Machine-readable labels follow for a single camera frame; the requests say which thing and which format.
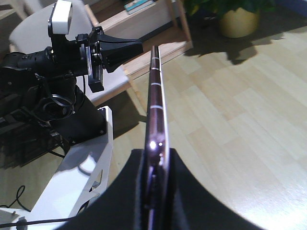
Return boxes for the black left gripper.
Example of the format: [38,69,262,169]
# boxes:
[73,26,143,92]

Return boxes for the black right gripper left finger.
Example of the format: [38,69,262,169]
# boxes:
[61,149,143,230]

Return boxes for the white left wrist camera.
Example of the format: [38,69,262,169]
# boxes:
[48,0,73,38]

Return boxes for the black camera cable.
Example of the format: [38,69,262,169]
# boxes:
[0,185,80,227]

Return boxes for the light wooden shelf unit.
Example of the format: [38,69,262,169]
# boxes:
[85,0,193,80]

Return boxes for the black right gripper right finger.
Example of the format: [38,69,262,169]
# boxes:
[165,149,261,230]

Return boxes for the yellow plant pot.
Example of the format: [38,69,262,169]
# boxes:
[219,8,260,38]

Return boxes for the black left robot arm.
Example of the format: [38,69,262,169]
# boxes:
[0,26,143,169]

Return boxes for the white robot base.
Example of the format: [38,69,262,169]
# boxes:
[0,106,113,230]

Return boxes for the black foldable phone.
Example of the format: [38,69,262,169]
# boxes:
[143,46,170,230]

